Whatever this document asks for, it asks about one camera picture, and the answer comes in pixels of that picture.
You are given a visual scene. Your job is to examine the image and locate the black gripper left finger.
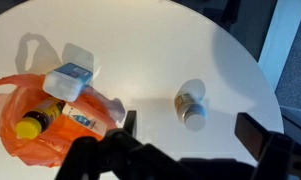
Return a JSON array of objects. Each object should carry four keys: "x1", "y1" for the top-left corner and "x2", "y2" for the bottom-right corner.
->
[{"x1": 123, "y1": 110, "x2": 137, "y2": 137}]

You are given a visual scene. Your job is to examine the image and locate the white blue small box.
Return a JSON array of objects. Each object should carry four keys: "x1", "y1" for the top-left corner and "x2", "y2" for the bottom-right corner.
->
[{"x1": 62, "y1": 104, "x2": 107, "y2": 136}]

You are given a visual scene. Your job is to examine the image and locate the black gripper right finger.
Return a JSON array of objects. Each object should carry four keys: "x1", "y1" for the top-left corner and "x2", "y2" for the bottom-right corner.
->
[{"x1": 234, "y1": 112, "x2": 270, "y2": 160}]

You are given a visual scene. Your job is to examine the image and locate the round white table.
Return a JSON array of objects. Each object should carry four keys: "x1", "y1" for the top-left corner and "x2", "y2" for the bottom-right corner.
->
[{"x1": 0, "y1": 0, "x2": 285, "y2": 180}]

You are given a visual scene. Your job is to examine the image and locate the translucent blue-labelled container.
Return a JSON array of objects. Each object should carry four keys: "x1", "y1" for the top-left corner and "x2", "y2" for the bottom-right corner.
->
[{"x1": 43, "y1": 63, "x2": 93, "y2": 102}]

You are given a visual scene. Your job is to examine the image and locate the orange plastic bag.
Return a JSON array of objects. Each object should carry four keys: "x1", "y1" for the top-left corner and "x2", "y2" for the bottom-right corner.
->
[{"x1": 0, "y1": 74, "x2": 125, "y2": 167}]

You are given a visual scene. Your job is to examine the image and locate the white pill bottle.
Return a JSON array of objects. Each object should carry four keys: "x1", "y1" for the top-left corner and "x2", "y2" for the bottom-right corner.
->
[{"x1": 174, "y1": 79, "x2": 207, "y2": 131}]

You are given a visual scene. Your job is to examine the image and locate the dark bottle yellow cap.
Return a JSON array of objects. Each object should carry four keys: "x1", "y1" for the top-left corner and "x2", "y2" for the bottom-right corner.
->
[{"x1": 15, "y1": 97, "x2": 65, "y2": 139}]

